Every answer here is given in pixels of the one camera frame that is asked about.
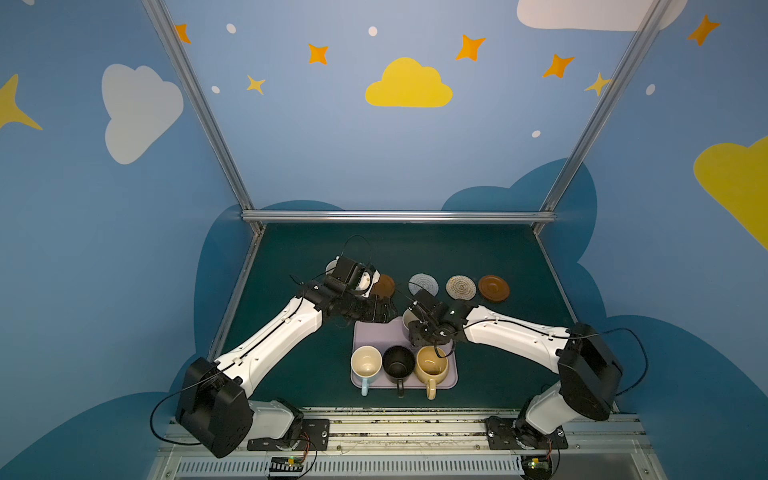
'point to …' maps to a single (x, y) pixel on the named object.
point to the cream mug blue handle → (366, 363)
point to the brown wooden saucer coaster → (494, 288)
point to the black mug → (398, 364)
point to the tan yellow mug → (430, 367)
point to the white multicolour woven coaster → (461, 287)
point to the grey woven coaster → (423, 281)
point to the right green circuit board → (536, 466)
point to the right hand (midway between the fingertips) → (417, 334)
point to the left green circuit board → (286, 464)
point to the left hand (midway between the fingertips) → (383, 310)
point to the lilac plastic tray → (389, 332)
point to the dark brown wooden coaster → (384, 287)
